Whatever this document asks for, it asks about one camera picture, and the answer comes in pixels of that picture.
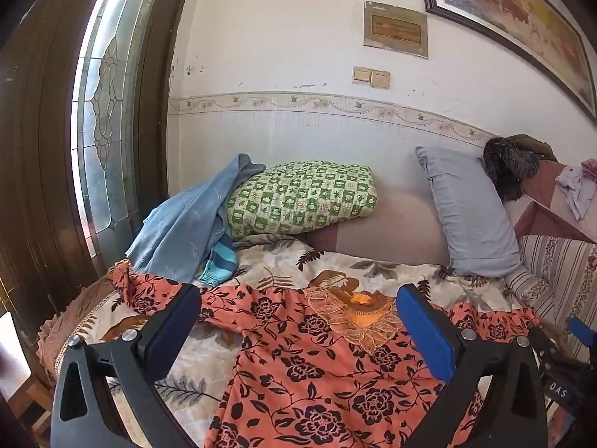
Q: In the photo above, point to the small beige light switch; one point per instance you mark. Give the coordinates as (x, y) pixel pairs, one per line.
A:
(362, 75)

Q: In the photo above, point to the dark furry cloth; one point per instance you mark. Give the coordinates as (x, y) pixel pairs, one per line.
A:
(508, 163)

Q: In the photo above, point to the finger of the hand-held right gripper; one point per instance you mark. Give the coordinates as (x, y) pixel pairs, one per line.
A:
(583, 333)

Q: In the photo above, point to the brown lace bed cover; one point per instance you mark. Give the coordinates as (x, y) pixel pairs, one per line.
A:
(70, 312)

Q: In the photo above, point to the cream leaf print blanket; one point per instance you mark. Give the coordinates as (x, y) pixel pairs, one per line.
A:
(280, 256)

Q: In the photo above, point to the green checkered pillow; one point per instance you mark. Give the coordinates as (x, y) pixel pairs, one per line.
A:
(303, 196)

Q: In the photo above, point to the wooden chair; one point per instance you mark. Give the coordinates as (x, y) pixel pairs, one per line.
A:
(28, 396)

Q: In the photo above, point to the framed wall plaque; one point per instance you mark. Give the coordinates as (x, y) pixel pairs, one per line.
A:
(396, 28)

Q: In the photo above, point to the brown wooden door frame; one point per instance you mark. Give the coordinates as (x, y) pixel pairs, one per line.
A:
(37, 149)

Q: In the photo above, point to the light blue cloth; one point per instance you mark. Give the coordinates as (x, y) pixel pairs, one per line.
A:
(186, 224)

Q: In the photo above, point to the tall leaded glass window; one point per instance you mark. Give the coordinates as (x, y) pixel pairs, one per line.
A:
(107, 102)

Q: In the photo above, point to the large beige light switch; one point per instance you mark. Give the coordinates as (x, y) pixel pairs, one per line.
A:
(381, 79)

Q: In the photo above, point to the pink mattress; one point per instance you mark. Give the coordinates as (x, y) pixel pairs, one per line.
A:
(387, 224)

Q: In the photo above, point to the orange floral garment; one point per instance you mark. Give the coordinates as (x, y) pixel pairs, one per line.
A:
(303, 359)

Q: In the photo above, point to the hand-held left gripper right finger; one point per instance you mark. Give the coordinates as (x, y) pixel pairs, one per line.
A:
(424, 331)

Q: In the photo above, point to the white pink cloth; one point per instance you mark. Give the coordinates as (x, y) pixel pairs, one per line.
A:
(576, 191)

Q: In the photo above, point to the grey blue pillow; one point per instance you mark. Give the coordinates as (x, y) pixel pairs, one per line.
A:
(466, 214)

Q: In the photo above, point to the olive cloth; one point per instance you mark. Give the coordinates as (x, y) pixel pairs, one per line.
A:
(536, 147)

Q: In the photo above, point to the framed painting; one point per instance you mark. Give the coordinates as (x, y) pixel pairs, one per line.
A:
(513, 14)

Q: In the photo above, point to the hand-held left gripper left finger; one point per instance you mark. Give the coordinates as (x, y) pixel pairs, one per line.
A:
(175, 322)

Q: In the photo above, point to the teal striped cloth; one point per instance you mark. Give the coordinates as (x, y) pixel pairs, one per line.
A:
(221, 261)

